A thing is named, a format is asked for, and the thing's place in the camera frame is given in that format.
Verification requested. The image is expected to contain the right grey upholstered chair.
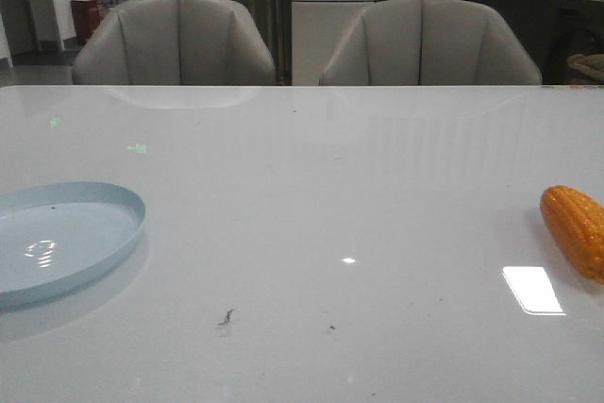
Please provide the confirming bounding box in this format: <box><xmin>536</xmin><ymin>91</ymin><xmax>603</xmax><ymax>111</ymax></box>
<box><xmin>319</xmin><ymin>0</ymin><xmax>542</xmax><ymax>86</ymax></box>

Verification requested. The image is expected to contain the orange corn cob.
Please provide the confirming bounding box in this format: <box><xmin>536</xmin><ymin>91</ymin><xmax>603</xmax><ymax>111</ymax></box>
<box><xmin>540</xmin><ymin>185</ymin><xmax>603</xmax><ymax>284</ymax></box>

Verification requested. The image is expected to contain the grey upholstered chair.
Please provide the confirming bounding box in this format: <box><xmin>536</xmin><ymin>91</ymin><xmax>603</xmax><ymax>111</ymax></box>
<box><xmin>72</xmin><ymin>0</ymin><xmax>276</xmax><ymax>86</ymax></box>
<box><xmin>319</xmin><ymin>0</ymin><xmax>542</xmax><ymax>86</ymax></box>

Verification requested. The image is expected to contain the white cabinet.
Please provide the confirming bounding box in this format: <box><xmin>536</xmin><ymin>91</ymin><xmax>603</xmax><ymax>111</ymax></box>
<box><xmin>291</xmin><ymin>0</ymin><xmax>378</xmax><ymax>87</ymax></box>

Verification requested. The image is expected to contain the light blue round plate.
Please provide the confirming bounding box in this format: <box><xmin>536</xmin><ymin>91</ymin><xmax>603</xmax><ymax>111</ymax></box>
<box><xmin>1</xmin><ymin>181</ymin><xmax>145</xmax><ymax>310</ymax></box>

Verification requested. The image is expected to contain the dark chair with beige cushion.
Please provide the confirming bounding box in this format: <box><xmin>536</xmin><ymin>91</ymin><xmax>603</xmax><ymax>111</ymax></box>
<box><xmin>542</xmin><ymin>0</ymin><xmax>603</xmax><ymax>85</ymax></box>

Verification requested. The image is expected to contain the left grey upholstered chair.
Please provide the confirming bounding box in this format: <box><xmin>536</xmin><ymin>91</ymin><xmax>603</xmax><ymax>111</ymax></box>
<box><xmin>72</xmin><ymin>0</ymin><xmax>276</xmax><ymax>86</ymax></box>

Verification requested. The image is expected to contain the red trash bin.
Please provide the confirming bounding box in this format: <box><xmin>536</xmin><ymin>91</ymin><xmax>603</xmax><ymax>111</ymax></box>
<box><xmin>71</xmin><ymin>0</ymin><xmax>100</xmax><ymax>44</ymax></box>

